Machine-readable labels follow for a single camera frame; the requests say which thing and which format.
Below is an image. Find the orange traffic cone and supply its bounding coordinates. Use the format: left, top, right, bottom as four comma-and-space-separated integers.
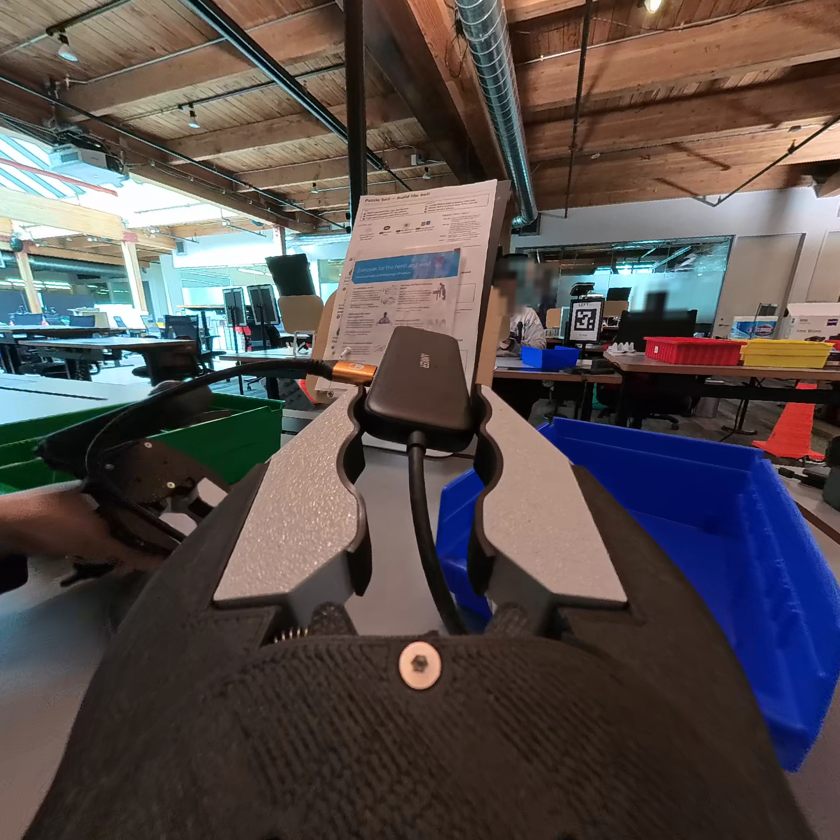
752, 382, 827, 461

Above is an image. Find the black and white tag sign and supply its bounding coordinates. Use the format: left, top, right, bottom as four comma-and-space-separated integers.
567, 298, 605, 344

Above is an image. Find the black usb hub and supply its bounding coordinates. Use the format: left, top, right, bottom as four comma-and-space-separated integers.
363, 326, 475, 636

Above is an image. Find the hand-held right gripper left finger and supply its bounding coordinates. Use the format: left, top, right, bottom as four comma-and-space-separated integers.
212, 386, 370, 627

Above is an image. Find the black braided cable orange plug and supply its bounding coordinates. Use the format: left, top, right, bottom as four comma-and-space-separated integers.
85, 357, 379, 500

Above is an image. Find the green plastic bin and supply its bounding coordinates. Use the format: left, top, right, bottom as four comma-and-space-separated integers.
0, 392, 284, 496

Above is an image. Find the silver ventilation duct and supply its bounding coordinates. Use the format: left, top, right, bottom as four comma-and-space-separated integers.
455, 0, 540, 228

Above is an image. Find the black office chair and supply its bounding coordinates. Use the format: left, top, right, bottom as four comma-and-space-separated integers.
163, 314, 219, 371

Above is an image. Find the person's left hand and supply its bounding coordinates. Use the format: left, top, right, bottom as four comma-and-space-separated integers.
0, 489, 166, 592

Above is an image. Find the black pole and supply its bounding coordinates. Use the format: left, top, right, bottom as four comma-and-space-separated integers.
344, 0, 368, 228

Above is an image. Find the dark office desk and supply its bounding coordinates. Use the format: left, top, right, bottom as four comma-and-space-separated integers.
18, 336, 199, 383

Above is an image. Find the long work table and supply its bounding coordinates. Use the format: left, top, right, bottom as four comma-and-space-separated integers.
492, 351, 840, 437

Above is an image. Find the blue header leaflet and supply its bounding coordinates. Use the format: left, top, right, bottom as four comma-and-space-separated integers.
335, 249, 462, 370

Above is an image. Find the yellow plastic bin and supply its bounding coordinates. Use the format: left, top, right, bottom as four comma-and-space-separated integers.
739, 339, 835, 369

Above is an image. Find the white cardboard box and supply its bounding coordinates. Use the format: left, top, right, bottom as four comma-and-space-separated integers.
784, 302, 840, 343

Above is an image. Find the small blue plastic bin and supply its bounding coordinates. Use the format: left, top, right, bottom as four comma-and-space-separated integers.
520, 344, 581, 371

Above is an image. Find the large blue plastic bin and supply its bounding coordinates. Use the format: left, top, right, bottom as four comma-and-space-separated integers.
436, 416, 840, 772

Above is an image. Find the black computer monitor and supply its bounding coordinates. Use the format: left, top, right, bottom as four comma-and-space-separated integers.
617, 309, 698, 353

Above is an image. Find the white instruction sheet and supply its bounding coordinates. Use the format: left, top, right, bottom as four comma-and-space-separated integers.
325, 193, 500, 395

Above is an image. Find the ceiling projector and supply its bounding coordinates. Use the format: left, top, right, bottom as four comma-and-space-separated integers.
51, 146, 127, 183

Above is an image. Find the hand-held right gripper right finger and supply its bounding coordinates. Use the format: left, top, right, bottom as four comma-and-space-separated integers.
469, 385, 629, 627

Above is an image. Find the wooden instruction board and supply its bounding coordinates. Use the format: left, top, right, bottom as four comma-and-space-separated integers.
314, 178, 514, 404

